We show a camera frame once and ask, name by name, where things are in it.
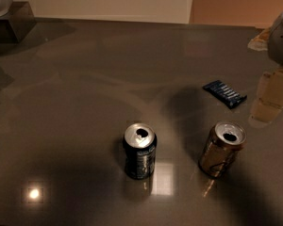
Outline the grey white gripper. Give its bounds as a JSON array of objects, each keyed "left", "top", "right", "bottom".
[{"left": 248, "top": 11, "right": 283, "bottom": 128}]

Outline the blue rxbar blueberry wrapper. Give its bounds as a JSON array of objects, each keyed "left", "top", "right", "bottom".
[{"left": 203, "top": 80, "right": 247, "bottom": 109}]

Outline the orange soda can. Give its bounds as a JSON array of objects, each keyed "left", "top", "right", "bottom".
[{"left": 198, "top": 121, "right": 246, "bottom": 178}]

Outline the dark blue soda can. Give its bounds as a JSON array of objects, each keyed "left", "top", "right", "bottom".
[{"left": 123, "top": 123, "right": 158, "bottom": 180}]

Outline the dark brown wooden stand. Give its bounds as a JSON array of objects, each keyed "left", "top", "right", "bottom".
[{"left": 0, "top": 2, "right": 37, "bottom": 43}]

